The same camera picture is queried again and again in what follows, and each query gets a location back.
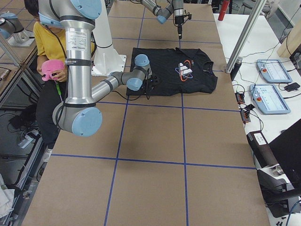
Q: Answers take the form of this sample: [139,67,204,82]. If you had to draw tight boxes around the person in yellow shirt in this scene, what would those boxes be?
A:
[23,0,95,163]

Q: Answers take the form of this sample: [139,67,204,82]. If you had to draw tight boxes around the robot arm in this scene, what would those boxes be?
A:
[39,0,152,137]
[137,0,185,40]

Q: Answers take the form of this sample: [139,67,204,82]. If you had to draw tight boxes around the lower teach pendant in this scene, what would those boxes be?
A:
[249,84,291,115]

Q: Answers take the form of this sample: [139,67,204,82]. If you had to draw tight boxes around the black graphic t-shirt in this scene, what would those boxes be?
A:
[126,48,218,96]

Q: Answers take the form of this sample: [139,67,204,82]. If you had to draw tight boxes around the red bottle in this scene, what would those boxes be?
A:
[218,0,230,21]

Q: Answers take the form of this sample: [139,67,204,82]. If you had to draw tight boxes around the teach pendant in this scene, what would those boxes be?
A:
[256,59,293,83]
[249,84,291,115]

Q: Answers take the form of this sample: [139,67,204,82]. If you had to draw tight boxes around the aluminium frame post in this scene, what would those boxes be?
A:
[225,0,266,73]

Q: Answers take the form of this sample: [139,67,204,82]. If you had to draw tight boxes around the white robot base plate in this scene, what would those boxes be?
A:
[91,54,127,76]

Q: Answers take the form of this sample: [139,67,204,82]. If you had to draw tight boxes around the pink plush toy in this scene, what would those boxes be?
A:
[41,59,64,81]

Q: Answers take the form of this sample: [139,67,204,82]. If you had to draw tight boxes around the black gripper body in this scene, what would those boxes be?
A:
[174,15,184,26]
[141,75,159,94]

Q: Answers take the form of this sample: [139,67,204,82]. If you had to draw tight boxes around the upper teach pendant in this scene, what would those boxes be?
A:
[256,59,293,83]

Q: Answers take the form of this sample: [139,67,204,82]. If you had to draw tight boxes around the black bottle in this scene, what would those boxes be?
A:
[230,56,243,81]

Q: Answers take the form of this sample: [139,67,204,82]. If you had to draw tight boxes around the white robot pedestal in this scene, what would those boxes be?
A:
[92,0,112,48]

